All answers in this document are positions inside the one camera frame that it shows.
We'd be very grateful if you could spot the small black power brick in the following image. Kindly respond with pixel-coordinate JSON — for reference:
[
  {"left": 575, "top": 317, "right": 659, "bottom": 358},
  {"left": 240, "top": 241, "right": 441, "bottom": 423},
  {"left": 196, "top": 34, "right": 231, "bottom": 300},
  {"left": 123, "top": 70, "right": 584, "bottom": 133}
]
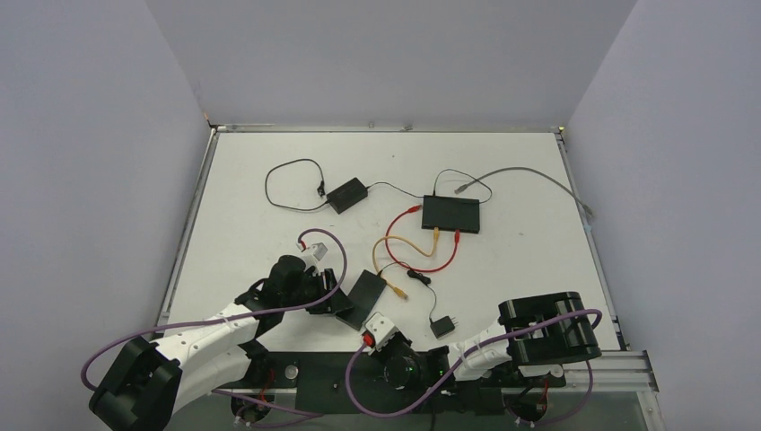
[{"left": 327, "top": 177, "right": 369, "bottom": 215}]

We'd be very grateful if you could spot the black power plug cable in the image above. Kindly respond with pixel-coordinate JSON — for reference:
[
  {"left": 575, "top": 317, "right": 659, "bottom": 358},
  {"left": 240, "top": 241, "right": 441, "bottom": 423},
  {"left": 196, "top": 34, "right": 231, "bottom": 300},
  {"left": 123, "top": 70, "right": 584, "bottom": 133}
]
[{"left": 374, "top": 260, "right": 442, "bottom": 322}]

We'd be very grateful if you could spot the black network switch box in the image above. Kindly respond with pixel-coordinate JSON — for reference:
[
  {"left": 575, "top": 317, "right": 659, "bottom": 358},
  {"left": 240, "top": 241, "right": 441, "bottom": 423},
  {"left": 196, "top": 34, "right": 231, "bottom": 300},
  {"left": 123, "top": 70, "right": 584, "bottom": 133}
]
[{"left": 421, "top": 195, "right": 480, "bottom": 234}]

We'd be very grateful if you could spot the orange ethernet cable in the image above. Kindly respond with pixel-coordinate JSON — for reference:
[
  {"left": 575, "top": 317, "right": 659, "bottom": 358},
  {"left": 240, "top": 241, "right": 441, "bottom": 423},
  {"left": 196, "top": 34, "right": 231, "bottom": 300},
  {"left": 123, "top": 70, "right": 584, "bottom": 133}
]
[{"left": 372, "top": 226, "right": 442, "bottom": 300}]

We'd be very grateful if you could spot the black adapter mains cable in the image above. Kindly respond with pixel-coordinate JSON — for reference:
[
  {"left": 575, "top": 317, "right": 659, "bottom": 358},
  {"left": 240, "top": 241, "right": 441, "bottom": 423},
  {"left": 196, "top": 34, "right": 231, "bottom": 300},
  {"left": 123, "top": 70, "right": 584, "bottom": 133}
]
[{"left": 264, "top": 158, "right": 332, "bottom": 213}]

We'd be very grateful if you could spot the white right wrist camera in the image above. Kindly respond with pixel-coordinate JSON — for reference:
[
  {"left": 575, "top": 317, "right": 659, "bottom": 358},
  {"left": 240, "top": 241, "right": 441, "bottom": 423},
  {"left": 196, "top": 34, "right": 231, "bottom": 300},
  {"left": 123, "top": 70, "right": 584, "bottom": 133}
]
[{"left": 362, "top": 312, "right": 398, "bottom": 351}]

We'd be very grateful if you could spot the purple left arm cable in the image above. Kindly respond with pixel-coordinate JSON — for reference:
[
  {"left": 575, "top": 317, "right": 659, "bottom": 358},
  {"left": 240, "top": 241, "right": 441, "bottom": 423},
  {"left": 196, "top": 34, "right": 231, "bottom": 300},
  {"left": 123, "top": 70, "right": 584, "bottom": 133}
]
[{"left": 80, "top": 228, "right": 350, "bottom": 428}]

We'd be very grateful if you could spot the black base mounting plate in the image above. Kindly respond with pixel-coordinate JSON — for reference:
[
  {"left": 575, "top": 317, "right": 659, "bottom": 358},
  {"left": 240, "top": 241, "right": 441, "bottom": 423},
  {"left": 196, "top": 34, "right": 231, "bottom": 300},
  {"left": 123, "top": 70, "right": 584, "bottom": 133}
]
[{"left": 229, "top": 352, "right": 566, "bottom": 415}]

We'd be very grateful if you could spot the red ethernet cable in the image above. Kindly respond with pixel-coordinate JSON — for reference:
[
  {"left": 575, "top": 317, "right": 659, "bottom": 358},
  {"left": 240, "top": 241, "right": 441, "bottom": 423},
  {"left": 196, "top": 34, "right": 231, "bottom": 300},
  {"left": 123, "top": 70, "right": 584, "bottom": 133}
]
[{"left": 383, "top": 204, "right": 464, "bottom": 275}]

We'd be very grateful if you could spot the small black wall plug adapter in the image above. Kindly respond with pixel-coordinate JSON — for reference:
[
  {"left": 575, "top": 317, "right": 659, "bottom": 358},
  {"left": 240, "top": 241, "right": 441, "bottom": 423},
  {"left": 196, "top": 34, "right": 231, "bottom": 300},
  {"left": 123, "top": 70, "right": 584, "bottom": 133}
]
[{"left": 429, "top": 315, "right": 457, "bottom": 339}]

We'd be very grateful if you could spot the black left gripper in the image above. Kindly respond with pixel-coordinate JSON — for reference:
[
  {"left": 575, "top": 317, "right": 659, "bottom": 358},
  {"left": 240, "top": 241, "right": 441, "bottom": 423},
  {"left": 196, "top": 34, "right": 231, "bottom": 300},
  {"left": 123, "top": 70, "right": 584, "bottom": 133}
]
[{"left": 283, "top": 268, "right": 353, "bottom": 315}]

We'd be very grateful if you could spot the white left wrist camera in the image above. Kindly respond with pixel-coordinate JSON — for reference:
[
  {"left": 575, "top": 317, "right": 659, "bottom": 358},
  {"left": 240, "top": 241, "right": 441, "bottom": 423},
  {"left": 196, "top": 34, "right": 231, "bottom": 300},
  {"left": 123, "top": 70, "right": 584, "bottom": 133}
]
[{"left": 298, "top": 242, "right": 328, "bottom": 268}]

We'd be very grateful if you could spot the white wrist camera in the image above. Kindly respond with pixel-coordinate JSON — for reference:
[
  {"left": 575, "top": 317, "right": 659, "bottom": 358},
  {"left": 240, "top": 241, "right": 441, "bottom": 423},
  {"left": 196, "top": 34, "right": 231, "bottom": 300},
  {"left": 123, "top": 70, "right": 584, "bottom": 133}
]
[
  {"left": 298, "top": 242, "right": 328, "bottom": 268},
  {"left": 362, "top": 312, "right": 398, "bottom": 351}
]

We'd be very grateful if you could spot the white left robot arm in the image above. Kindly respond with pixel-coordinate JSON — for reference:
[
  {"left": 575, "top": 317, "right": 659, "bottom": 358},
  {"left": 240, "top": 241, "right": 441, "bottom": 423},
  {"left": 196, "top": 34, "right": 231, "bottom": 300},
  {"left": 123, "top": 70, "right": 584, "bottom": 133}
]
[{"left": 89, "top": 255, "right": 344, "bottom": 430}]

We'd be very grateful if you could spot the grey ethernet cable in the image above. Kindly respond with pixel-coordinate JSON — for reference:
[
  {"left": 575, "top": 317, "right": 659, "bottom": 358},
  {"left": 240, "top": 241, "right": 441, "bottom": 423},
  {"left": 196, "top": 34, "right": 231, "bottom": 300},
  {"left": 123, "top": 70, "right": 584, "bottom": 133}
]
[{"left": 454, "top": 166, "right": 596, "bottom": 219}]

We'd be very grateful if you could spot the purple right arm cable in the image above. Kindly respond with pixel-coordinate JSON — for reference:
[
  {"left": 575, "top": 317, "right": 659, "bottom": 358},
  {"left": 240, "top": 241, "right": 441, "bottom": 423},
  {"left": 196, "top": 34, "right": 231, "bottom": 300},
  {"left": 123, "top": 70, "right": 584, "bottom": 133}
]
[{"left": 345, "top": 308, "right": 604, "bottom": 428}]

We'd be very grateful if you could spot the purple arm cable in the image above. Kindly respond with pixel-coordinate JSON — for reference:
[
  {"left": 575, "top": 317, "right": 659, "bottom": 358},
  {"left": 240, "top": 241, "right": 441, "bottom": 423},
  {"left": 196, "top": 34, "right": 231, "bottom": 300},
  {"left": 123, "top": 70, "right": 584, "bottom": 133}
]
[
  {"left": 345, "top": 308, "right": 604, "bottom": 428},
  {"left": 80, "top": 228, "right": 350, "bottom": 428}
]

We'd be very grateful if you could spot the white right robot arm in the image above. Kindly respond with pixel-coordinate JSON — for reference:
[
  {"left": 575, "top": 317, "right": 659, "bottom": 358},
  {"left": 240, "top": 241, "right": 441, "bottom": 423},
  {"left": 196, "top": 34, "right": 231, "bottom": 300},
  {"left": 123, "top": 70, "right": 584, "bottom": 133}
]
[{"left": 363, "top": 292, "right": 602, "bottom": 391}]

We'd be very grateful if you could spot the black ribbed power adapter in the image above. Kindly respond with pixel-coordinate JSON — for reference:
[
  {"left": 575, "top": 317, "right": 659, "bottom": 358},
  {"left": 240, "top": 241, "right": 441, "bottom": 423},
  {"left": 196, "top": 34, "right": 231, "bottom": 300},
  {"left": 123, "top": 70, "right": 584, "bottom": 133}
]
[{"left": 335, "top": 270, "right": 387, "bottom": 330}]

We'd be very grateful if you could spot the aluminium frame rail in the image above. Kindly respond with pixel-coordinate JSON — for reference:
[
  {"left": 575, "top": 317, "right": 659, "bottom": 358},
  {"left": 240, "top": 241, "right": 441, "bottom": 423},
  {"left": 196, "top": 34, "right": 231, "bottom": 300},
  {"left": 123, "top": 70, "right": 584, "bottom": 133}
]
[{"left": 563, "top": 350, "right": 660, "bottom": 392}]

